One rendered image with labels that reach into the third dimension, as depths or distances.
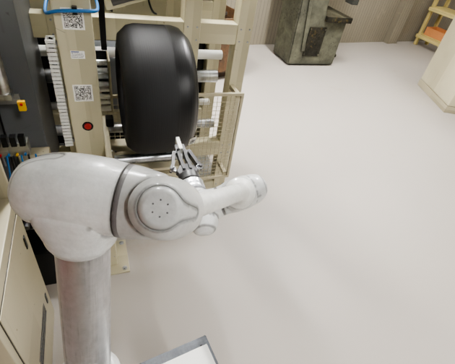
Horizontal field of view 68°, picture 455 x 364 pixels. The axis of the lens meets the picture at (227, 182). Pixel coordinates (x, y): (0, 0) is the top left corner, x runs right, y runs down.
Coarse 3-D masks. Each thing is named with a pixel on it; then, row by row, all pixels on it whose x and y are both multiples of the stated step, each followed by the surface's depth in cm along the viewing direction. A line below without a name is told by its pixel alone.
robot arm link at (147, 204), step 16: (128, 176) 54; (144, 176) 54; (160, 176) 54; (128, 192) 53; (144, 192) 50; (160, 192) 50; (176, 192) 51; (192, 192) 56; (112, 208) 53; (128, 208) 51; (144, 208) 49; (160, 208) 50; (176, 208) 50; (192, 208) 54; (112, 224) 54; (128, 224) 53; (144, 224) 50; (160, 224) 50; (176, 224) 51; (192, 224) 56
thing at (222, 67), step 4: (228, 8) 459; (232, 8) 454; (228, 12) 462; (232, 12) 456; (228, 16) 464; (232, 16) 458; (224, 44) 431; (220, 48) 431; (224, 48) 435; (228, 48) 439; (224, 52) 438; (224, 56) 442; (220, 60) 442; (224, 60) 446; (220, 64) 447; (224, 64) 450; (220, 68) 450; (224, 68) 454; (220, 72) 470; (224, 72) 474; (220, 76) 474; (224, 76) 478
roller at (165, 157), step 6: (114, 156) 158; (120, 156) 159; (126, 156) 160; (132, 156) 161; (138, 156) 161; (144, 156) 162; (150, 156) 163; (156, 156) 164; (162, 156) 165; (168, 156) 166; (132, 162) 161; (138, 162) 163
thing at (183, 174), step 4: (184, 164) 126; (180, 168) 124; (188, 168) 125; (192, 168) 125; (196, 168) 126; (176, 172) 123; (180, 172) 123; (184, 172) 120; (188, 172) 120; (192, 172) 120; (196, 172) 122; (180, 176) 121; (184, 176) 119; (188, 176) 119; (192, 176) 120; (196, 176) 120
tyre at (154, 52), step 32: (128, 32) 134; (160, 32) 137; (128, 64) 130; (160, 64) 131; (192, 64) 138; (128, 96) 131; (160, 96) 132; (192, 96) 137; (128, 128) 141; (160, 128) 139; (192, 128) 146
